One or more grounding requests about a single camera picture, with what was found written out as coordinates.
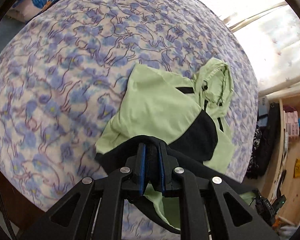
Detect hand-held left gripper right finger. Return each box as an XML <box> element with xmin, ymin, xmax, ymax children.
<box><xmin>159</xmin><ymin>142</ymin><xmax>280</xmax><ymax>240</ymax></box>

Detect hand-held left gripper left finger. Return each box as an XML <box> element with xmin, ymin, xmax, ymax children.
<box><xmin>19</xmin><ymin>142</ymin><xmax>148</xmax><ymax>240</ymax></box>

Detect green and black hooded jacket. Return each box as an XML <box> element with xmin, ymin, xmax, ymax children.
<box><xmin>94</xmin><ymin>57</ymin><xmax>259</xmax><ymax>235</ymax></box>

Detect black patterned hanging clothes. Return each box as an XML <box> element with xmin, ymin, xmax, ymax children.
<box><xmin>257</xmin><ymin>102</ymin><xmax>282</xmax><ymax>178</ymax></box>

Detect wooden shelf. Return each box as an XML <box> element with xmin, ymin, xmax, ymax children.
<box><xmin>261</xmin><ymin>90</ymin><xmax>300</xmax><ymax>227</ymax></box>

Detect black white patterned cloth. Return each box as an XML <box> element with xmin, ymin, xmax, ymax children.
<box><xmin>247</xmin><ymin>125</ymin><xmax>265</xmax><ymax>179</ymax></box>

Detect pink storage boxes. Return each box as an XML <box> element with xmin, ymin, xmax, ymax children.
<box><xmin>284</xmin><ymin>110</ymin><xmax>299</xmax><ymax>138</ymax></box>

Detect white and blue box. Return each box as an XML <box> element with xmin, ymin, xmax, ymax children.
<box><xmin>257</xmin><ymin>96</ymin><xmax>269</xmax><ymax>127</ymax></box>

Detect purple cat print blanket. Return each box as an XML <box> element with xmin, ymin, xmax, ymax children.
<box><xmin>0</xmin><ymin>0</ymin><xmax>259</xmax><ymax>240</ymax></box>

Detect white leaf print curtain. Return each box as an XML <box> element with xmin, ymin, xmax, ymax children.
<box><xmin>182</xmin><ymin>0</ymin><xmax>300</xmax><ymax>93</ymax></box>

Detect blue bed sheet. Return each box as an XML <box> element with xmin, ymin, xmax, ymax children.
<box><xmin>0</xmin><ymin>15</ymin><xmax>23</xmax><ymax>65</ymax></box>

